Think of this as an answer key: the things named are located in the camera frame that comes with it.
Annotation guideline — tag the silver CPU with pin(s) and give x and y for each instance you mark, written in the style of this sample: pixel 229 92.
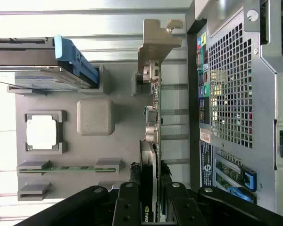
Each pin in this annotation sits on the silver CPU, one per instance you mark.
pixel 41 133

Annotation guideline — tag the grey open PC case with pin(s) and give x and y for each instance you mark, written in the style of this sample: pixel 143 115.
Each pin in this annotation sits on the grey open PC case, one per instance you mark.
pixel 266 94

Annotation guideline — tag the grey parts rack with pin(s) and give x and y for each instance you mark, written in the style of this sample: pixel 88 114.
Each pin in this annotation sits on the grey parts rack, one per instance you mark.
pixel 85 153

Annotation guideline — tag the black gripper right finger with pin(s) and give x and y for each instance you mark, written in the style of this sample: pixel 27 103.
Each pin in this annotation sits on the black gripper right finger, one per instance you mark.
pixel 226 207

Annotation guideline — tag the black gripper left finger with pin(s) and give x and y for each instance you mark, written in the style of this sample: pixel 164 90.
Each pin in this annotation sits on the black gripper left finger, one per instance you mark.
pixel 73 207

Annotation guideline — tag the green RAM stick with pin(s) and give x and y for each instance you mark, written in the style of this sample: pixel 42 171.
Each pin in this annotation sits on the green RAM stick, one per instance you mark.
pixel 68 168

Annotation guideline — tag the hard disk with blue carrier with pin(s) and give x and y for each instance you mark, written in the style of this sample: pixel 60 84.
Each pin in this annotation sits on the hard disk with blue carrier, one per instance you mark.
pixel 37 58

